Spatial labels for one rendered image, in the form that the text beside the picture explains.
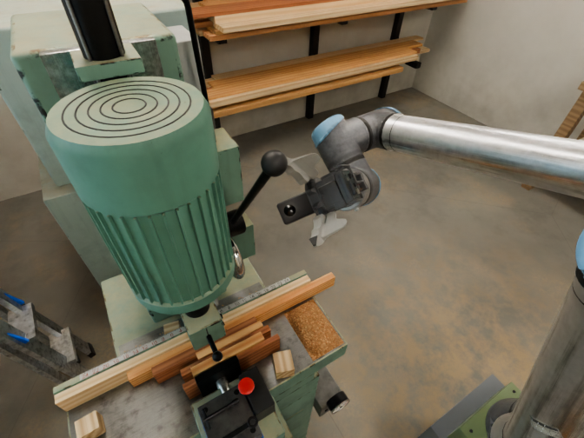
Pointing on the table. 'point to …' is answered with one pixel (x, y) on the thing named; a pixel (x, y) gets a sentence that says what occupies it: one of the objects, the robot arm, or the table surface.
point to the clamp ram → (219, 376)
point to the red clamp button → (246, 386)
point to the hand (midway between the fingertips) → (292, 203)
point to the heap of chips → (314, 329)
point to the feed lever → (273, 167)
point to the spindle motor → (149, 185)
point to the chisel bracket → (204, 327)
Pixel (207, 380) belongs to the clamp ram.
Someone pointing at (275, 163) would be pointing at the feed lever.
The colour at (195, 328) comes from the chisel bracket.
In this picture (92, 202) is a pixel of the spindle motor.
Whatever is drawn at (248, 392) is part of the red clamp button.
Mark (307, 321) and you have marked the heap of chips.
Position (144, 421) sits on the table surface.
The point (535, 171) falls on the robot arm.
